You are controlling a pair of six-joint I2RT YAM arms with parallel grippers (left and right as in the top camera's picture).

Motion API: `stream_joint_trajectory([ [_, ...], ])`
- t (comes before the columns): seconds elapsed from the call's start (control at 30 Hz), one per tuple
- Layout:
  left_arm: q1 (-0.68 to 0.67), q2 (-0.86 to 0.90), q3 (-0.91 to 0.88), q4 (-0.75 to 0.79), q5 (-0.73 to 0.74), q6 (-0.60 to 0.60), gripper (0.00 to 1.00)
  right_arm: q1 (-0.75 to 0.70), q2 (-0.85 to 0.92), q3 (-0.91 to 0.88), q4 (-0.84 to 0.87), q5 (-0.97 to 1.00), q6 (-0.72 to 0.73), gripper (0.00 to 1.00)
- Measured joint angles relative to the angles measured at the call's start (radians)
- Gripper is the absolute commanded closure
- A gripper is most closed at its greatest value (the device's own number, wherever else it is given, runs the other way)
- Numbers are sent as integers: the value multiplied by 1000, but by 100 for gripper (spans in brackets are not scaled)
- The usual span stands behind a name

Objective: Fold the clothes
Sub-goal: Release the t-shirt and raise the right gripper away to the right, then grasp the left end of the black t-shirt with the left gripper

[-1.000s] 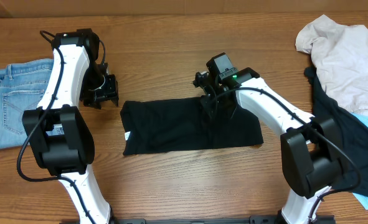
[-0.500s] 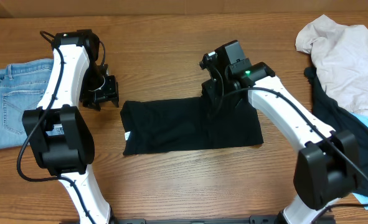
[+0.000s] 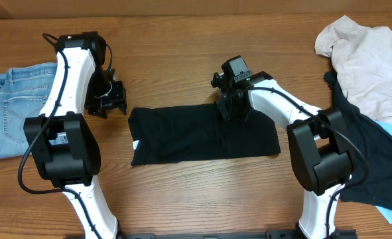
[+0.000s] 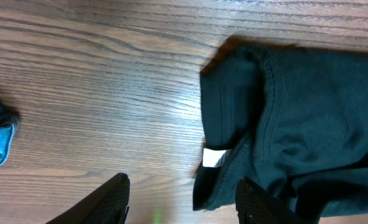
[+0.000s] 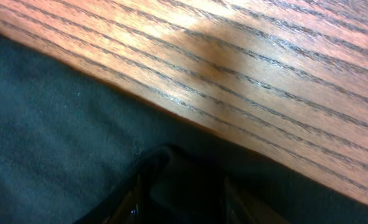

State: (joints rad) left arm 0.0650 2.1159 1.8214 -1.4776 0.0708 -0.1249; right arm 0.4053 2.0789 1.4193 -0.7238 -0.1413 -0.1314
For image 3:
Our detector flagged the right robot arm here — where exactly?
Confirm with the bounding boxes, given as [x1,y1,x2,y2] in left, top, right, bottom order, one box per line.
[211,56,361,239]

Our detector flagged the beige crumpled garment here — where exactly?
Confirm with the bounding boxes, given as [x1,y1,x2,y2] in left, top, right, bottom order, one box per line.
[314,15,392,124]

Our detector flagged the black t-shirt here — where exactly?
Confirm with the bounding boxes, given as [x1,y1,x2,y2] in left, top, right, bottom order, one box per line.
[128,104,281,166]

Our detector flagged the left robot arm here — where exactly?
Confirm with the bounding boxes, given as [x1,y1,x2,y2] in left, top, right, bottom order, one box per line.
[17,31,127,238]

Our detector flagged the black Nike garment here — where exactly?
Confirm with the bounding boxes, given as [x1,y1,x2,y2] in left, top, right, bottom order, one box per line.
[324,71,392,210]

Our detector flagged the folded light blue jeans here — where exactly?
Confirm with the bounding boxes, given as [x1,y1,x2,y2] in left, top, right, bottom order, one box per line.
[0,62,57,159]

